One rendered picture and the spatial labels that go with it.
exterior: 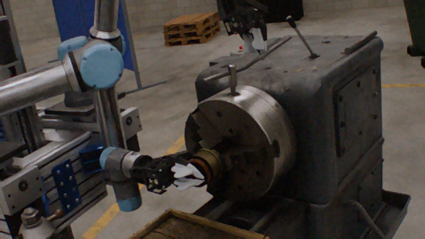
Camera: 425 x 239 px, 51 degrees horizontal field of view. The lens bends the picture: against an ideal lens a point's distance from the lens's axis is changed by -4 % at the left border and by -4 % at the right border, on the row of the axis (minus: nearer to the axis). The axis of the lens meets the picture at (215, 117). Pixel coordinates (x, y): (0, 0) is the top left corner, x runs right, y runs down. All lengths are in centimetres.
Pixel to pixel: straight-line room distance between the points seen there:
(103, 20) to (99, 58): 54
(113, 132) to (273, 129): 50
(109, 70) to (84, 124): 55
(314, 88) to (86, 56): 61
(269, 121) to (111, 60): 44
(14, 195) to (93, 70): 42
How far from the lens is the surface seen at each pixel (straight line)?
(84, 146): 171
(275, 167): 124
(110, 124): 144
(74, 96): 174
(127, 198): 140
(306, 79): 131
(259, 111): 124
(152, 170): 120
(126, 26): 623
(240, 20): 130
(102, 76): 124
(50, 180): 162
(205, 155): 122
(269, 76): 137
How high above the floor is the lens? 161
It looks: 19 degrees down
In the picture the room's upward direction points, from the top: 9 degrees counter-clockwise
